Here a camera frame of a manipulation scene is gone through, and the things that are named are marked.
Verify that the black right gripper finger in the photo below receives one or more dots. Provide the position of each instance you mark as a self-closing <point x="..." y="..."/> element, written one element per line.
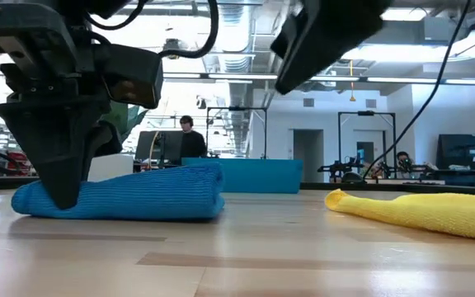
<point x="285" y="35"/>
<point x="332" y="37"/>

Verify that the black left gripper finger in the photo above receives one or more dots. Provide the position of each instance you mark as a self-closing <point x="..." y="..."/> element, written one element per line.
<point x="56" y="156"/>
<point x="107" y="142"/>

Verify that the blue microfiber towel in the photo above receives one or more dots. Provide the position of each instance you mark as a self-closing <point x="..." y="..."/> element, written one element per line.
<point x="147" y="194"/>

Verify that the yellow microfiber towel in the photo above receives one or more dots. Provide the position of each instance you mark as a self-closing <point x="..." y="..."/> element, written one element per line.
<point x="427" y="214"/>

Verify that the blue plastic basket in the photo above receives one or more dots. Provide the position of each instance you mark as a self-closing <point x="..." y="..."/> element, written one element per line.
<point x="262" y="175"/>

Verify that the green plant in white pot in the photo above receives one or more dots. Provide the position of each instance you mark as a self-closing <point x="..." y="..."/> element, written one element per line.
<point x="111" y="167"/>

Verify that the red storage bins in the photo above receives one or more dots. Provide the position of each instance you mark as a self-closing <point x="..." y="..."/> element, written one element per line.
<point x="19" y="163"/>

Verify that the dark monitor on stand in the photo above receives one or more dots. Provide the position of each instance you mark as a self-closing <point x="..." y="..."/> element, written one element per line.
<point x="171" y="146"/>

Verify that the person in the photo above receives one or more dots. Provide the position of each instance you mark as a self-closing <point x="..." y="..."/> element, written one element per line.
<point x="192" y="144"/>
<point x="404" y="158"/>

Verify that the dark computer monitor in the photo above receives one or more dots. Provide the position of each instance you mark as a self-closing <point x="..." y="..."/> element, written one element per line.
<point x="464" y="150"/>

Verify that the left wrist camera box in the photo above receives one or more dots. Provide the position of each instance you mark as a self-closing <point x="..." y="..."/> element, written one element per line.
<point x="134" y="74"/>

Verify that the black station frame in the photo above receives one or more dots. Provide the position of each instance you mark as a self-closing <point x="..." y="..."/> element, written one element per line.
<point x="365" y="113"/>

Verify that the black ceiling-hung camera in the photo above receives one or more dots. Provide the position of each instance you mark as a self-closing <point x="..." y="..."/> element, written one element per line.
<point x="173" y="43"/>

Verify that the black aluminium table frame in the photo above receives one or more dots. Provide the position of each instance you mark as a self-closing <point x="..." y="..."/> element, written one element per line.
<point x="386" y="187"/>

